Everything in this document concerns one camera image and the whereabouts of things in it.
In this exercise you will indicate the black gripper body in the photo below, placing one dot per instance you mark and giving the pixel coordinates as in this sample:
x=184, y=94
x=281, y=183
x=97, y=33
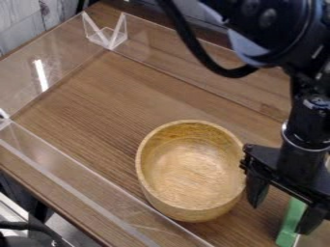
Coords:
x=295, y=169

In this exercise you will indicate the clear acrylic corner bracket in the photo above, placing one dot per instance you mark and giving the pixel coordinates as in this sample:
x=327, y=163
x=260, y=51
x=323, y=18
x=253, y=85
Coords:
x=108, y=37

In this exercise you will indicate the green rectangular block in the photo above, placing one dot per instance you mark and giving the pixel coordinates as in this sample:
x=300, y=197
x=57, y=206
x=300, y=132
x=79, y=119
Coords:
x=287, y=236

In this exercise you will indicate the brown wooden bowl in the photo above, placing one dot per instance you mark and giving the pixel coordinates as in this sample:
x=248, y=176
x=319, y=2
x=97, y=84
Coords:
x=186, y=165

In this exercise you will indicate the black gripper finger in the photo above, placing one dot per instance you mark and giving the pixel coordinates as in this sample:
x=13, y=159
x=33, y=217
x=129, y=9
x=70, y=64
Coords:
x=315, y=216
x=257, y=188

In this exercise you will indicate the clear acrylic tray walls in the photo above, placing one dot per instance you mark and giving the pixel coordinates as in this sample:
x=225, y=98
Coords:
x=83, y=104

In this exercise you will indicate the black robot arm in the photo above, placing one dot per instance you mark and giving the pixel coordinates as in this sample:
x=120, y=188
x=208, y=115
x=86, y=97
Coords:
x=285, y=33

